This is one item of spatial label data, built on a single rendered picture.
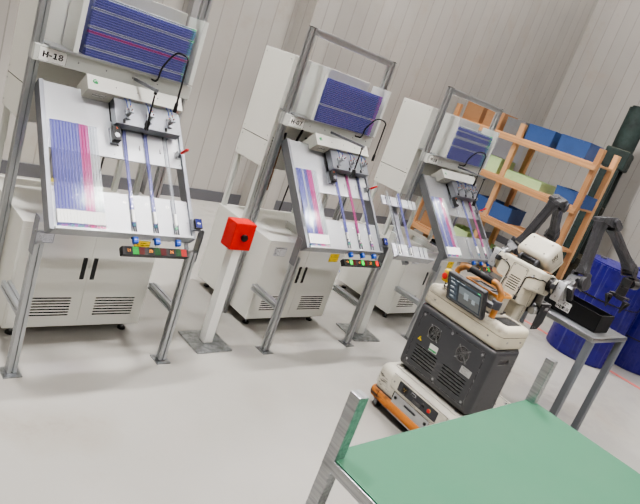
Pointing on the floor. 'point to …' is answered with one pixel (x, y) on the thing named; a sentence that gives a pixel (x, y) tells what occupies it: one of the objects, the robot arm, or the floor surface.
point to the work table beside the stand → (584, 363)
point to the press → (635, 122)
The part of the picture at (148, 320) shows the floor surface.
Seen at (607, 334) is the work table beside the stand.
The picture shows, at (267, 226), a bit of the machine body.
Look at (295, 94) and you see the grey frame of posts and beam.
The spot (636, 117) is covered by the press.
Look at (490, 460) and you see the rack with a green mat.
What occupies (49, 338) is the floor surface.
